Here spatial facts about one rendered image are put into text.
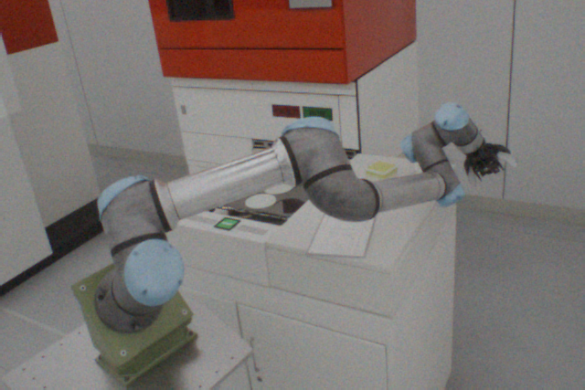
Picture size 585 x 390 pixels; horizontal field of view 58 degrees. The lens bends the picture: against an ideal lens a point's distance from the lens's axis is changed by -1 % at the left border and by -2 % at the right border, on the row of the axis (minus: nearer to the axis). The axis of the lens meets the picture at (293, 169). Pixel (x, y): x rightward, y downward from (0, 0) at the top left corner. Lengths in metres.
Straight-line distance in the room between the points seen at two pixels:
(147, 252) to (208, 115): 1.18
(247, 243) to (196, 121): 0.91
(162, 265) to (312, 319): 0.53
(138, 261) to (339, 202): 0.42
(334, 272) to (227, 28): 1.00
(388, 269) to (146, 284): 0.54
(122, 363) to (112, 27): 3.68
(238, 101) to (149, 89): 2.53
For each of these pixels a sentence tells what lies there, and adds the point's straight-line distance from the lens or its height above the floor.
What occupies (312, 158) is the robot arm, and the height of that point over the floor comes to 1.25.
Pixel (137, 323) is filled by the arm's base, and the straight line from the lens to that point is 1.24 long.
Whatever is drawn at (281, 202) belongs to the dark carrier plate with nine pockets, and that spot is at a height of 0.90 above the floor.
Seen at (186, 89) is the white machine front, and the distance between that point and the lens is 2.22.
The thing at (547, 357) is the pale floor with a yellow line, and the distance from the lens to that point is 2.53.
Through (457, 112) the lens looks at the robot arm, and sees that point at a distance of 1.41.
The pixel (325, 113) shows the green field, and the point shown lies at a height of 1.10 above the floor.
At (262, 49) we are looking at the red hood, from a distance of 1.89.
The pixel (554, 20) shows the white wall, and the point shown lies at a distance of 3.13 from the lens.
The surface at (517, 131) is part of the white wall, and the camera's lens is 3.30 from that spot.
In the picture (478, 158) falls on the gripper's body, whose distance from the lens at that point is 1.52.
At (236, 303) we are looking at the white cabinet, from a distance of 1.61.
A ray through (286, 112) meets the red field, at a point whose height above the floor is 1.09.
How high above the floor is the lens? 1.68
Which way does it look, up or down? 23 degrees down
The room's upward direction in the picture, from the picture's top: 6 degrees counter-clockwise
